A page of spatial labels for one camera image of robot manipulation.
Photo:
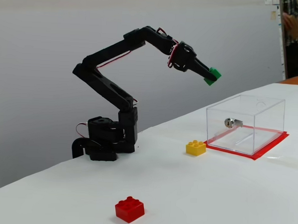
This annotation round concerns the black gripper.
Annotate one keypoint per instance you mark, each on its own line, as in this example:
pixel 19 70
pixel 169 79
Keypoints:
pixel 191 61

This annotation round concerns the green lego brick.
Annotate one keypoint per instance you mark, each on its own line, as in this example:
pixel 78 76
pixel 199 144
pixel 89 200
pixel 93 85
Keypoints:
pixel 215 73

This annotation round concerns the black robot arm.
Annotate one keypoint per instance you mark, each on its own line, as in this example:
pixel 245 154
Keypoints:
pixel 100 82

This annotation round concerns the transparent plastic box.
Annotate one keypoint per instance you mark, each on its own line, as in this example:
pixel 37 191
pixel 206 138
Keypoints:
pixel 246 122

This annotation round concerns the yellow lego brick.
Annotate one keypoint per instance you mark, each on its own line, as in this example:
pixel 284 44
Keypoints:
pixel 195 148

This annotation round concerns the red lego brick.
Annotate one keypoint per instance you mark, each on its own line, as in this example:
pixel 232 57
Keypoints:
pixel 128 211

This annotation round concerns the silver cam lock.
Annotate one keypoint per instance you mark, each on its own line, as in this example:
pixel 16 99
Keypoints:
pixel 231 123

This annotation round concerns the person in plaid shirt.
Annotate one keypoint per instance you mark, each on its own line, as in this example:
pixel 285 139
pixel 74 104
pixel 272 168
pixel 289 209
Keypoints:
pixel 293 54

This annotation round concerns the red tape square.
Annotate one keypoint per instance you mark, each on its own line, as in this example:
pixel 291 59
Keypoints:
pixel 269 148

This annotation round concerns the black table clamp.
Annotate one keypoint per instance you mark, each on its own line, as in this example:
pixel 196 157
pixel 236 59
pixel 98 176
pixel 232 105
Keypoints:
pixel 77 147

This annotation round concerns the paper label on wall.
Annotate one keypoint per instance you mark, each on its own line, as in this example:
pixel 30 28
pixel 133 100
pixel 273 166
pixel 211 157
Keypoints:
pixel 273 15

